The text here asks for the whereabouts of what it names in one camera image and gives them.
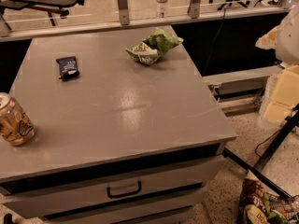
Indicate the green jalapeno chip bag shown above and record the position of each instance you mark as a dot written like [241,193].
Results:
[154,47]

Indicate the gold soda can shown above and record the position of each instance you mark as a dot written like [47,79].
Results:
[15,126]

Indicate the clear plastic water bottle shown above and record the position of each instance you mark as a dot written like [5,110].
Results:
[162,0]

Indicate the brown green chip bag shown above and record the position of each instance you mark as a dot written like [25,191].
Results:
[256,206]

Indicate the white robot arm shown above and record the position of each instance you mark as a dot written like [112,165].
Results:
[284,39]

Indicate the black tripod leg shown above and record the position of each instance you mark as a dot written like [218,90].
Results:
[292,121]

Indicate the metal railing frame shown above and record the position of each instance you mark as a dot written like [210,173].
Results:
[105,15]

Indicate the grey drawer cabinet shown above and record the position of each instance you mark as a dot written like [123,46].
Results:
[118,122]

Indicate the dark blue snack packet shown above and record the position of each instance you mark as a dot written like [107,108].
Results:
[68,68]

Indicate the black drawer handle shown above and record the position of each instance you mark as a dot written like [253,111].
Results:
[124,190]

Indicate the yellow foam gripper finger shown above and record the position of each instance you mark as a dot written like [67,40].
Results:
[281,95]

